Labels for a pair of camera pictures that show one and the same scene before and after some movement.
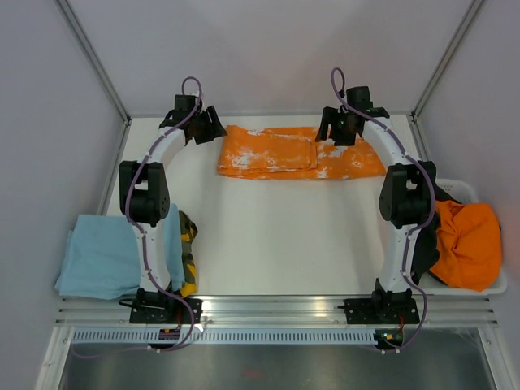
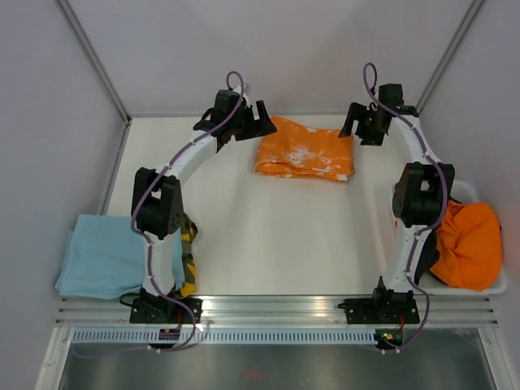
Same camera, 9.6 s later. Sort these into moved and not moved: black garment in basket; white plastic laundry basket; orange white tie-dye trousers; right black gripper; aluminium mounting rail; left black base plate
Moved: orange white tie-dye trousers; right black gripper
Not moved: black garment in basket; white plastic laundry basket; left black base plate; aluminium mounting rail
